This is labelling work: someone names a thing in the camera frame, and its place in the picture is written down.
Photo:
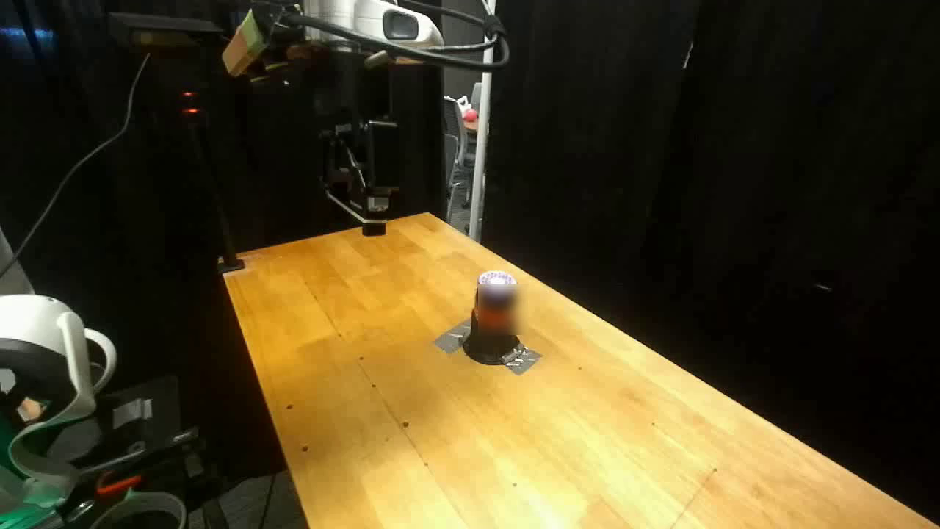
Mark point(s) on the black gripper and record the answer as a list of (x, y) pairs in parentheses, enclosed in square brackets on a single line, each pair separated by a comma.
[(366, 91)]

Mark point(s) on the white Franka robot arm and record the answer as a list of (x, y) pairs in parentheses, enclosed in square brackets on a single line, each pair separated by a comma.
[(391, 22)]

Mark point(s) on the small black object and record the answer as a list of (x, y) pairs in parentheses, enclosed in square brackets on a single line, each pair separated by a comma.
[(375, 231)]

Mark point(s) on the white and red object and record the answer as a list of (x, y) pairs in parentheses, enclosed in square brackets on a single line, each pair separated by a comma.
[(460, 148)]

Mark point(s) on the white vertical pole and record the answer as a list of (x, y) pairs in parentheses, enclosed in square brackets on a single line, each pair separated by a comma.
[(484, 148)]

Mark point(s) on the black curtain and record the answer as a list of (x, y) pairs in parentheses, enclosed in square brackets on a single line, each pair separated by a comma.
[(735, 148)]

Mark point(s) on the grey tape roll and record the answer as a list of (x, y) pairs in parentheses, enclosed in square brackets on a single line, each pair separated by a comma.
[(137, 510)]

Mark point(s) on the tan wrist camera block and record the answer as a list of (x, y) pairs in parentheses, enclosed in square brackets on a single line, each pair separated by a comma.
[(244, 41)]

